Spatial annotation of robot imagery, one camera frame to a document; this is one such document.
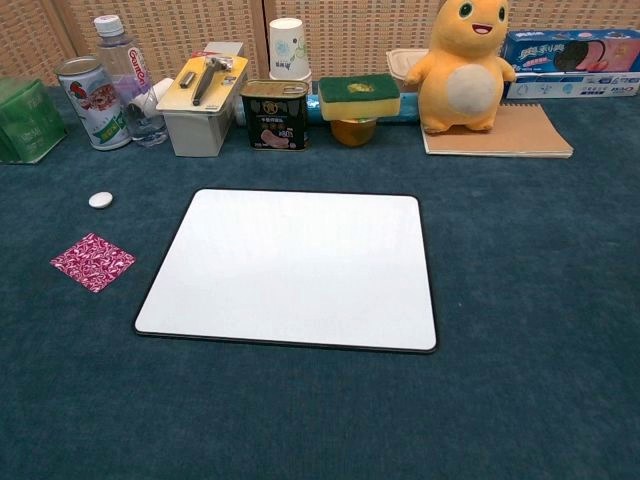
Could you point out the white board with black edge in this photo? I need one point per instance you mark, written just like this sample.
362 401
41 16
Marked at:
290 270

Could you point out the black luncheon meat can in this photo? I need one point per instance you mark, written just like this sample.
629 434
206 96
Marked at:
277 117

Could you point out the yellow green sponge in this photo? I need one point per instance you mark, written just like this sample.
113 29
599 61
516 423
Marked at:
357 97

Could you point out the white paper cup stack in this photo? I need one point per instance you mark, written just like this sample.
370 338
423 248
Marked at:
289 50

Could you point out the yellow razor blister pack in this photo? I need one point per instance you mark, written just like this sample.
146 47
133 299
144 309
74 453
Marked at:
205 85

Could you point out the beige lunch container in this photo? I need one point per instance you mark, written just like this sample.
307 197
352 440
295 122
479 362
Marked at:
400 62

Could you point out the wicker folding screen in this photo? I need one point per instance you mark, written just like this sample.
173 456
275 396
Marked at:
350 30

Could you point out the white cylinder tube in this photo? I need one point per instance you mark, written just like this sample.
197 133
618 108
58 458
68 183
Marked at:
161 90

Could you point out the yellow plush toy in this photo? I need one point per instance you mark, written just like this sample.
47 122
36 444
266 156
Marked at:
462 65

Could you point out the brown spiral notebook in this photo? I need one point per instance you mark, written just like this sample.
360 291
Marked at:
520 132

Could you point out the silver strawberry drink can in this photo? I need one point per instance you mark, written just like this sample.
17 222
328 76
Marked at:
95 107

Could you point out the clear plastic water bottle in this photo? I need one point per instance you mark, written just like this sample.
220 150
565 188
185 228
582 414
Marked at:
116 55

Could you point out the white blue wrap box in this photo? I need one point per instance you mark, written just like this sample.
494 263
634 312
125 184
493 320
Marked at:
565 87

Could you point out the blue Oreo cookie box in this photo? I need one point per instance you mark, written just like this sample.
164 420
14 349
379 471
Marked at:
565 52

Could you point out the green tea box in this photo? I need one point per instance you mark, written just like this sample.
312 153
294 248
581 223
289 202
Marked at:
25 125

